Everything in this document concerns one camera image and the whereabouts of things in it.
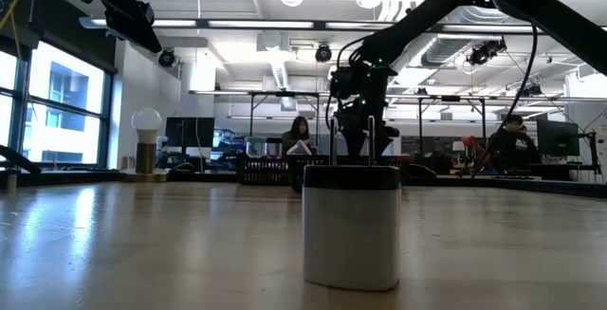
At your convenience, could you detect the person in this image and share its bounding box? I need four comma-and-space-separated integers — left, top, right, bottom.
487, 113, 542, 172
282, 115, 318, 155

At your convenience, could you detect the black metal rig frame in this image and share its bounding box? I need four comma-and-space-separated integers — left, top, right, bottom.
248, 90, 322, 159
416, 94, 488, 159

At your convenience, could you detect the bulb lamp brass base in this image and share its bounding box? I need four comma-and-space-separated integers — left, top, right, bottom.
130, 107, 170, 183

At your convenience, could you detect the thin yellow cable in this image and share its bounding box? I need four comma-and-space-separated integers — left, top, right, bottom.
0, 0, 34, 34

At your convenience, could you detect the black computer monitor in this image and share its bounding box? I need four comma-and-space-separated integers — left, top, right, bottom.
164, 117, 216, 149
536, 119, 583, 164

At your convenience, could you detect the black ceiling spotlight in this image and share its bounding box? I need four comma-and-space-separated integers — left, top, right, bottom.
314, 43, 333, 64
466, 38, 507, 67
157, 47, 177, 68

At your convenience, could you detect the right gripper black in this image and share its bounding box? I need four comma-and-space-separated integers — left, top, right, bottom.
330, 60, 401, 159

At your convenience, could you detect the black light rail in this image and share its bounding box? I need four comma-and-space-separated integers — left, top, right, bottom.
80, 15, 607, 37

